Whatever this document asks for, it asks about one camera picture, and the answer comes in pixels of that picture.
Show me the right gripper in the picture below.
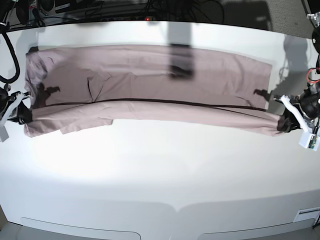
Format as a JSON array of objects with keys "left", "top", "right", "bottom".
[{"left": 0, "top": 86, "right": 33, "bottom": 125}]

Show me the pink T-shirt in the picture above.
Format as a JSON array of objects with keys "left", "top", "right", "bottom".
[{"left": 24, "top": 45, "right": 287, "bottom": 137}]

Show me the black power strip red light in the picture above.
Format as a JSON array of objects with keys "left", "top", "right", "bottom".
[{"left": 100, "top": 15, "right": 157, "bottom": 22}]

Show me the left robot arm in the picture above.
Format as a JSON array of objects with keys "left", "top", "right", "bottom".
[{"left": 277, "top": 0, "right": 320, "bottom": 134}]

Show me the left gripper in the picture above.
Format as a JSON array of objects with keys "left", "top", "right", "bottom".
[{"left": 277, "top": 83, "right": 320, "bottom": 133}]

